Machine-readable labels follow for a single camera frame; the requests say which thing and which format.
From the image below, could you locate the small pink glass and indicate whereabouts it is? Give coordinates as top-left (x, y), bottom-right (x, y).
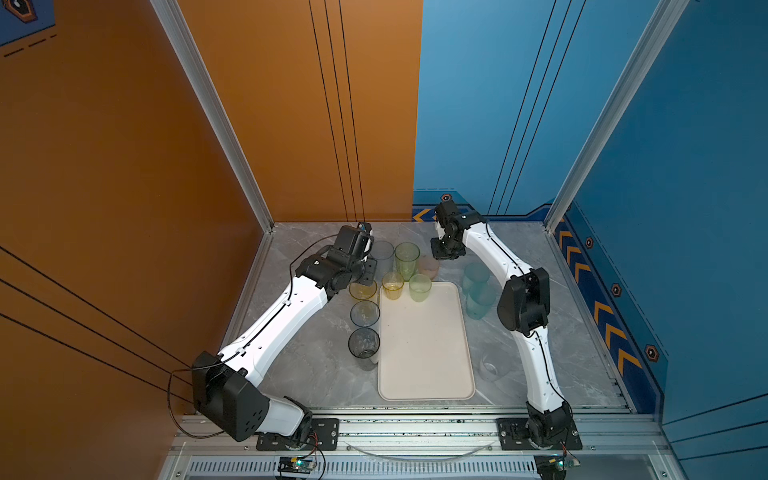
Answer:
top-left (417, 255), bottom-right (440, 280)

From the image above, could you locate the small yellow glass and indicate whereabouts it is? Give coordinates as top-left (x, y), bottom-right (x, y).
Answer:
top-left (382, 271), bottom-right (405, 301)

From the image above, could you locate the small green glass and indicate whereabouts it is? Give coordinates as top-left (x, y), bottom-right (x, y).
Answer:
top-left (409, 273), bottom-right (432, 302)

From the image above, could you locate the teal glass front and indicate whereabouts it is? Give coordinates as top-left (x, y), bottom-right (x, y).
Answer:
top-left (466, 283), bottom-right (500, 320)

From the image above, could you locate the teal glass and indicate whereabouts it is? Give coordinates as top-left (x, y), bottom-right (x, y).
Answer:
top-left (461, 262), bottom-right (491, 293)
top-left (466, 283), bottom-right (500, 320)

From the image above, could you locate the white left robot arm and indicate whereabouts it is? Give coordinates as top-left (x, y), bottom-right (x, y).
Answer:
top-left (190, 222), bottom-right (377, 445)

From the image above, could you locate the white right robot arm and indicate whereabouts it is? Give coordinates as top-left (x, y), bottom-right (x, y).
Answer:
top-left (430, 196), bottom-right (583, 450)

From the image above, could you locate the cream plastic tray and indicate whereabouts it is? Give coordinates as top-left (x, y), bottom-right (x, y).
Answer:
top-left (378, 282), bottom-right (476, 402)

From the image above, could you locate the tall yellow glass front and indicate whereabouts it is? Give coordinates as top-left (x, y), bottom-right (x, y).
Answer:
top-left (348, 281), bottom-right (378, 301)

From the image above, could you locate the tall blue glass rear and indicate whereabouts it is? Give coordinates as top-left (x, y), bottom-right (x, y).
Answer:
top-left (370, 239), bottom-right (394, 280)

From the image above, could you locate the tall blue glass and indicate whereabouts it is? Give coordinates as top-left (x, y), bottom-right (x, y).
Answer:
top-left (350, 300), bottom-right (380, 330)
top-left (370, 239), bottom-right (394, 280)

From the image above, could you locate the tall green glass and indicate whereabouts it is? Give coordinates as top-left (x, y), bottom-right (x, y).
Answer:
top-left (394, 242), bottom-right (421, 281)

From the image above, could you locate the tall blue glass front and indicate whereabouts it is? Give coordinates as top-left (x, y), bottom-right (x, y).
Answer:
top-left (350, 300), bottom-right (380, 330)

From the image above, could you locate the teal glass rear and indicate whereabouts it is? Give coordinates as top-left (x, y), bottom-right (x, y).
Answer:
top-left (461, 262), bottom-right (491, 293)

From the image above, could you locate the tall dark grey glass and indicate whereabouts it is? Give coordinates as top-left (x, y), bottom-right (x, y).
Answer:
top-left (347, 327), bottom-right (380, 371)

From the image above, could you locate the left circuit board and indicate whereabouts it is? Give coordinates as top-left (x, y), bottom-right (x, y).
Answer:
top-left (276, 457), bottom-right (318, 479)

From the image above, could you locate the circuit board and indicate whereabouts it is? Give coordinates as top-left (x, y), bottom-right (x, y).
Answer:
top-left (534, 455), bottom-right (581, 480)
top-left (276, 457), bottom-right (318, 479)

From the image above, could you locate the right circuit board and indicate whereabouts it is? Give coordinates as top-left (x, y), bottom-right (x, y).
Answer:
top-left (534, 455), bottom-right (581, 480)

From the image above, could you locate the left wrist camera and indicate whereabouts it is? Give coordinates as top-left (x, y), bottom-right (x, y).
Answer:
top-left (357, 222), bottom-right (373, 237)

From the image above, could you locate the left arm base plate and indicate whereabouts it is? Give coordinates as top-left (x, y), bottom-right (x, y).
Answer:
top-left (256, 418), bottom-right (339, 452)

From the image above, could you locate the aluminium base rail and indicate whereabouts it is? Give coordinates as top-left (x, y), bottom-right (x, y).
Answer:
top-left (159, 408), bottom-right (686, 479)

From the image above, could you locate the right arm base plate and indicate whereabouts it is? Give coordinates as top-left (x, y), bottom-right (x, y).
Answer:
top-left (496, 417), bottom-right (584, 452)

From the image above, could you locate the aluminium corner post right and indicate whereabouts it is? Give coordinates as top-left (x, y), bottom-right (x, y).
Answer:
top-left (544, 0), bottom-right (689, 234)

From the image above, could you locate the aluminium corner post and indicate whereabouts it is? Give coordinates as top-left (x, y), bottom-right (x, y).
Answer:
top-left (544, 0), bottom-right (689, 234)
top-left (150, 0), bottom-right (274, 234)

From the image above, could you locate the aluminium corner post left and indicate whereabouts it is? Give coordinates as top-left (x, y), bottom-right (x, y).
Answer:
top-left (150, 0), bottom-right (274, 234)

